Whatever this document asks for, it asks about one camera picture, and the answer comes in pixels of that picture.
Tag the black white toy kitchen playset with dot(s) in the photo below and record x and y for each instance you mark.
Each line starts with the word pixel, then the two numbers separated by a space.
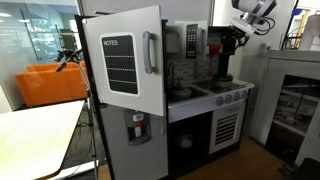
pixel 186 133

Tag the orange sofa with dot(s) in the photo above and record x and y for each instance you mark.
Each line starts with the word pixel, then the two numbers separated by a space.
pixel 43 86

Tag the grey toy kettle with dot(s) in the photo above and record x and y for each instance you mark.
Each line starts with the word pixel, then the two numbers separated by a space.
pixel 185 140

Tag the grey stove knob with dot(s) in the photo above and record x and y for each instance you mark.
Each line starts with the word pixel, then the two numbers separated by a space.
pixel 244 94
pixel 236 97
pixel 219 101
pixel 228 99

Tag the white table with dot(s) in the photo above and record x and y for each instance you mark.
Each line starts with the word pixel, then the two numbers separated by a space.
pixel 30 136

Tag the white toy oven door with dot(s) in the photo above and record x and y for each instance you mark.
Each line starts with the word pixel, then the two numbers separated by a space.
pixel 226 128

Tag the white fridge door with dispenser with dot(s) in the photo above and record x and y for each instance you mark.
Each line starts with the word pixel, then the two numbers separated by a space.
pixel 116 150

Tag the white toy microwave door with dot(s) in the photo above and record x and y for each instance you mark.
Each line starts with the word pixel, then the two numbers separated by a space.
pixel 180 40

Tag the grey toy faucet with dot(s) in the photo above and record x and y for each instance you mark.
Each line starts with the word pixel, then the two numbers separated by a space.
pixel 171 75

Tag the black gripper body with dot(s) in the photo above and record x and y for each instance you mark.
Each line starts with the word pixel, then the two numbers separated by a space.
pixel 240 36

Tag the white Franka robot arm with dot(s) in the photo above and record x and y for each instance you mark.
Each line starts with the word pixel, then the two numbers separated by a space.
pixel 255 6

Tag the black camera tripod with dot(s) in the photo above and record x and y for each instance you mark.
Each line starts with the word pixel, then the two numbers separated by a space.
pixel 89 100

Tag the small grey pot with lid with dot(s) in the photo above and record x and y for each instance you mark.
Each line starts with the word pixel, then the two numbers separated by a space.
pixel 181 94

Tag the grey open cabinet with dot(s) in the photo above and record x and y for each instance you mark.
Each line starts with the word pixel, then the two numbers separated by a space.
pixel 270 100

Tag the white fridge door with noteboard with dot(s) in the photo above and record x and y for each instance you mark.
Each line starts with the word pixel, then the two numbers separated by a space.
pixel 130 90

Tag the large grey pot black lid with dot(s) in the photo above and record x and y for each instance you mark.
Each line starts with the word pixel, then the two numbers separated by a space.
pixel 222 80

